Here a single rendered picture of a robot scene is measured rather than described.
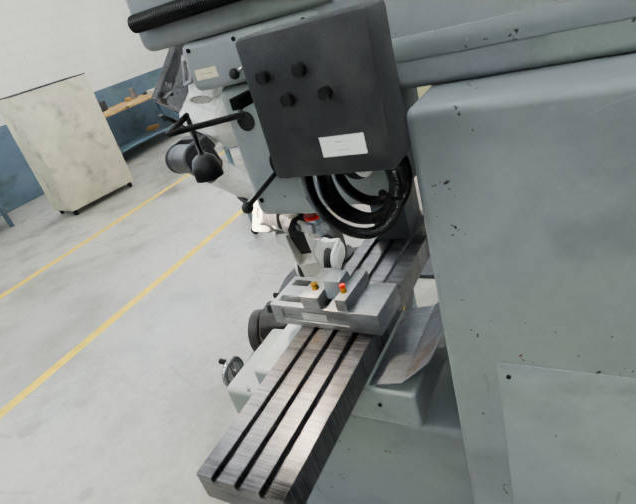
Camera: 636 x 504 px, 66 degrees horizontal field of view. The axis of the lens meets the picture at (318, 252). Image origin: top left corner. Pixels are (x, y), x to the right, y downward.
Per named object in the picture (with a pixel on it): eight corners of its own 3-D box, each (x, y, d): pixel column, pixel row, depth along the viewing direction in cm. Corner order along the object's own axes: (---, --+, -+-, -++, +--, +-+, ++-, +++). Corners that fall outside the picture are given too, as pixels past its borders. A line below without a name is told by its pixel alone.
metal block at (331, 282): (327, 298, 139) (322, 281, 136) (336, 286, 143) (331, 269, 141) (343, 300, 136) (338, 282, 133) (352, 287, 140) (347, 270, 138)
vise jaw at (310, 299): (302, 307, 139) (298, 296, 137) (326, 278, 150) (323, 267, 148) (320, 309, 136) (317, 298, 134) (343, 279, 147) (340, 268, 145)
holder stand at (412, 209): (377, 240, 177) (365, 190, 168) (389, 212, 195) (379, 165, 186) (410, 238, 172) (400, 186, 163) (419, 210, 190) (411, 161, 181)
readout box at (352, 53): (272, 183, 76) (226, 42, 67) (299, 160, 83) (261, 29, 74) (393, 174, 66) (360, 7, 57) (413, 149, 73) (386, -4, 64)
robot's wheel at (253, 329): (270, 334, 236) (257, 300, 227) (279, 333, 235) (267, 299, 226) (256, 363, 220) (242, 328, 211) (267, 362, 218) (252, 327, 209)
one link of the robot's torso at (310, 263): (305, 265, 238) (267, 191, 205) (344, 260, 231) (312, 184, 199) (300, 290, 228) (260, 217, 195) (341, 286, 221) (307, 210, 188)
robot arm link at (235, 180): (254, 206, 178) (201, 182, 164) (272, 175, 176) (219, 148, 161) (267, 219, 169) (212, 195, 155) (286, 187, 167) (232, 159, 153)
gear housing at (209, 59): (194, 94, 107) (176, 45, 102) (253, 66, 124) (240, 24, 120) (329, 66, 90) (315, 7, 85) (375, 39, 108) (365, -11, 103)
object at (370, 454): (275, 501, 188) (221, 387, 160) (312, 435, 211) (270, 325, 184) (496, 573, 147) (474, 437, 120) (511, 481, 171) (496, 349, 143)
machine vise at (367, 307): (276, 322, 149) (265, 293, 144) (300, 293, 159) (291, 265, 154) (382, 336, 130) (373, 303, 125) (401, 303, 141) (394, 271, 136)
